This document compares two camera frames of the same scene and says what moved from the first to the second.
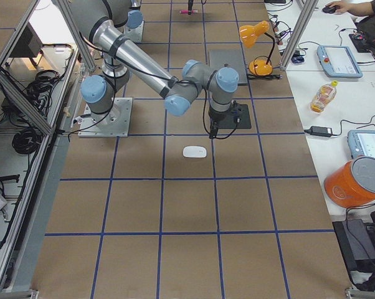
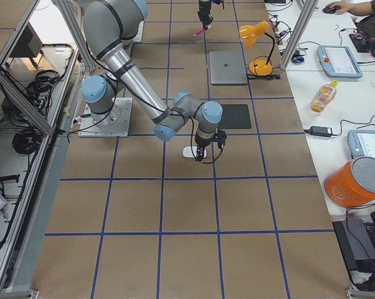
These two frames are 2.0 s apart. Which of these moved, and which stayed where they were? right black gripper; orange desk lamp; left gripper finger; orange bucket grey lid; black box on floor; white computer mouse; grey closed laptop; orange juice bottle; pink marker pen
Moved: left gripper finger; right black gripper; pink marker pen
Stayed: black box on floor; white computer mouse; orange bucket grey lid; orange juice bottle; orange desk lamp; grey closed laptop
